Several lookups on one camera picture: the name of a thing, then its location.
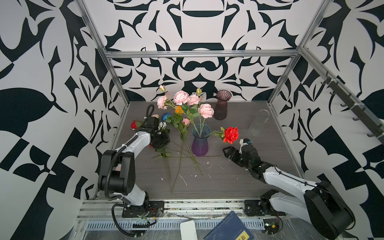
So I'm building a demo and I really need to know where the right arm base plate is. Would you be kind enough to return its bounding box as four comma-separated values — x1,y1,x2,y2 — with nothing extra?
244,190,279,217

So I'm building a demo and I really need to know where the orange pink blue rosebud stem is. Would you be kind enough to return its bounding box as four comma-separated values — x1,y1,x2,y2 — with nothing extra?
162,107,203,174

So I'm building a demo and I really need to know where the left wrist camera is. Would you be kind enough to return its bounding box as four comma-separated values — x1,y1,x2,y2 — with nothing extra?
143,116,159,131

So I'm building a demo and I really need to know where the aluminium frame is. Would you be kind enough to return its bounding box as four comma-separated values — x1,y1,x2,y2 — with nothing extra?
80,1,384,240

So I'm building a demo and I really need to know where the white rectangular device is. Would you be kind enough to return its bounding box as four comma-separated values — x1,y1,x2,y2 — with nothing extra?
180,220,198,240

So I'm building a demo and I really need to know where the large red rose stem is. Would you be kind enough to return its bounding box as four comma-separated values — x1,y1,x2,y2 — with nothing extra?
211,127,239,145

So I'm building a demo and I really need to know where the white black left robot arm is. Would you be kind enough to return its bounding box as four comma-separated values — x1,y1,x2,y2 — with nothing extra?
98,128,170,207

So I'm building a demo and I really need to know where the blue book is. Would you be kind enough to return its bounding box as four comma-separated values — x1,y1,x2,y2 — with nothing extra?
204,211,254,240

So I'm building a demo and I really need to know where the black corrugated cable hose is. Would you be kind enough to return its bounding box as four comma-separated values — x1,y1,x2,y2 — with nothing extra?
103,143,127,200

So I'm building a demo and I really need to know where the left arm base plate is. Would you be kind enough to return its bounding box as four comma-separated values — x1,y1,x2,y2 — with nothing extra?
122,201,165,218

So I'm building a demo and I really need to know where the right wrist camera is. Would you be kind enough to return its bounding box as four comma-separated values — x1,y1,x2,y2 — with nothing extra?
240,138,252,151

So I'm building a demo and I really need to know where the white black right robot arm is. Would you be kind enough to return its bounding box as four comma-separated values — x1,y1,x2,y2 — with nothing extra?
223,145,356,240

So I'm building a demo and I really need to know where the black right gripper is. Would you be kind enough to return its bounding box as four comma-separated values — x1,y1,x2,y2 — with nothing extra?
222,146,253,171

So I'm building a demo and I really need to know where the white and peach rosebud stem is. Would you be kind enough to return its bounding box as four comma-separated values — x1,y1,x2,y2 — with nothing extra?
156,113,202,193

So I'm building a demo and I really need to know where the dark maroon glass vase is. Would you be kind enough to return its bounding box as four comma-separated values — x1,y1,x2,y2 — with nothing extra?
214,90,232,121

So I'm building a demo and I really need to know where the black wall hook rail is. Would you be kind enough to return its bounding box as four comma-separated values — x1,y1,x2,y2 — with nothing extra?
320,72,384,145

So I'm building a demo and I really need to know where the purple ribbed glass vase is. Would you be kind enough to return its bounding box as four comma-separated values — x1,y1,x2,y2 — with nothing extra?
192,124,212,157

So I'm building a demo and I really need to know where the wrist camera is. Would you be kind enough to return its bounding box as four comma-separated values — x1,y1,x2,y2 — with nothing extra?
240,138,252,151
143,116,159,131

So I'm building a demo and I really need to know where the clear glass vase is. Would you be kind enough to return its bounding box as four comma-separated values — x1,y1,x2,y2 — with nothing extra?
248,109,270,137

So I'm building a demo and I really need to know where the pink peony flower stem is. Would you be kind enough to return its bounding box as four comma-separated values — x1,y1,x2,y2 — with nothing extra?
187,88,214,137

